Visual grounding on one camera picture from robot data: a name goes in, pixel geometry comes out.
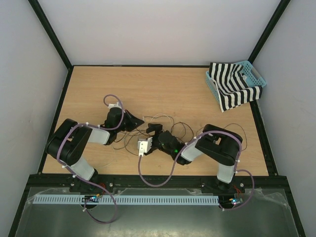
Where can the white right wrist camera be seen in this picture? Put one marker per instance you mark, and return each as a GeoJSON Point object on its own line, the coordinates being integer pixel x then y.
{"type": "Point", "coordinates": [144, 146]}

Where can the grey metal front plate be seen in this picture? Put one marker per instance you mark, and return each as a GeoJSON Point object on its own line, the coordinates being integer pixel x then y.
{"type": "Point", "coordinates": [266, 214]}

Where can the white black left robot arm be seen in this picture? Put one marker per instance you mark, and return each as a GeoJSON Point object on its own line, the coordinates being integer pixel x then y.
{"type": "Point", "coordinates": [69, 141]}

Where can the light blue perforated basket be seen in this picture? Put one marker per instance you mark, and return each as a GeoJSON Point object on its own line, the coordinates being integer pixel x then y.
{"type": "Point", "coordinates": [253, 78]}

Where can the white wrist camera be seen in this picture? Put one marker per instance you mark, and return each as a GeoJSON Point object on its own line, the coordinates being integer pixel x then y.
{"type": "Point", "coordinates": [144, 146]}
{"type": "Point", "coordinates": [116, 105]}

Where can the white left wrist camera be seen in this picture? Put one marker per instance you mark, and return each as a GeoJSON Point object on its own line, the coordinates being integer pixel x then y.
{"type": "Point", "coordinates": [116, 105]}

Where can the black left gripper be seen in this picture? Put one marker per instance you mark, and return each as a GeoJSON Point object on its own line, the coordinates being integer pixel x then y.
{"type": "Point", "coordinates": [134, 121]}

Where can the white slotted cable duct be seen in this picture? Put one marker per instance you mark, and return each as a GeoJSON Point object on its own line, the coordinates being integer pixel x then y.
{"type": "Point", "coordinates": [126, 200]}

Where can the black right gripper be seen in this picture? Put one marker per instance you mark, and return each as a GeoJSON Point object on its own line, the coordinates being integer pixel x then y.
{"type": "Point", "coordinates": [158, 129]}

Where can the black cage frame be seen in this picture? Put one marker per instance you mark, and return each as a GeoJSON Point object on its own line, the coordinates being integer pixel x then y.
{"type": "Point", "coordinates": [57, 180]}

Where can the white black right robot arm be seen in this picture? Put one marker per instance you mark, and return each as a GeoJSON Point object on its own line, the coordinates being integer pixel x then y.
{"type": "Point", "coordinates": [221, 145]}

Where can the black white striped cloth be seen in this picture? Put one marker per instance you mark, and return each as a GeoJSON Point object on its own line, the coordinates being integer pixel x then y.
{"type": "Point", "coordinates": [231, 87]}

